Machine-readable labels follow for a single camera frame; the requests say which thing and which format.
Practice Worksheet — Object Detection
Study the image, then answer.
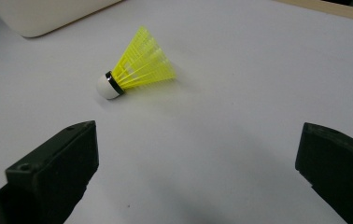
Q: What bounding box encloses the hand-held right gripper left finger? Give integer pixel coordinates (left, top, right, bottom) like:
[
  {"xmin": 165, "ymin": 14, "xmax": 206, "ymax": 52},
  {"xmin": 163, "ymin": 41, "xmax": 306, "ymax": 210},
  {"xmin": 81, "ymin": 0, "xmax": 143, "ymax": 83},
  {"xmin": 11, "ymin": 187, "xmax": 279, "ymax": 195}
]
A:
[{"xmin": 0, "ymin": 120, "xmax": 100, "ymax": 224}]

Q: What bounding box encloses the yellow plastic shuttlecock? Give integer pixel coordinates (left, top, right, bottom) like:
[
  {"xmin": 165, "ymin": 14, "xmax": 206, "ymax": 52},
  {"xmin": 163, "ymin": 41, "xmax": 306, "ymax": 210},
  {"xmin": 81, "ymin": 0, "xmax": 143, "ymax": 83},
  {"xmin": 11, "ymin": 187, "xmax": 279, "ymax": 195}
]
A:
[{"xmin": 95, "ymin": 25, "xmax": 177, "ymax": 101}]

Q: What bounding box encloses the light wooden board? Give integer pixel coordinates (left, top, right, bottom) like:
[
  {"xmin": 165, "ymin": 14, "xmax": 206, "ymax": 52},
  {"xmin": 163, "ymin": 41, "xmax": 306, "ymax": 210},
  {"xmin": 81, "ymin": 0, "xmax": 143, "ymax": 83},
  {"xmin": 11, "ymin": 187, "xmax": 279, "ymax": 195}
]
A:
[{"xmin": 272, "ymin": 0, "xmax": 353, "ymax": 24}]

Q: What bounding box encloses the white plastic storage bin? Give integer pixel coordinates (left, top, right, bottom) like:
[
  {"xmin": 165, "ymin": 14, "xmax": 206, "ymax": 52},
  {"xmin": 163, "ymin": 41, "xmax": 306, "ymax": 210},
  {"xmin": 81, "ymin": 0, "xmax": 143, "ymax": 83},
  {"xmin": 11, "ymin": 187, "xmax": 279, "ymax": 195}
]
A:
[{"xmin": 0, "ymin": 0, "xmax": 124, "ymax": 39}]

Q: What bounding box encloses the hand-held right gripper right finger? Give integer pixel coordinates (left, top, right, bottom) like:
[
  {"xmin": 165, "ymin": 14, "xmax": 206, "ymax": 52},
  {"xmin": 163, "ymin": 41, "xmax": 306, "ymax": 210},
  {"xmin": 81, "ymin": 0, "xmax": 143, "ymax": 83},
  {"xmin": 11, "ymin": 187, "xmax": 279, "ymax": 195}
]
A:
[{"xmin": 295, "ymin": 122, "xmax": 353, "ymax": 224}]

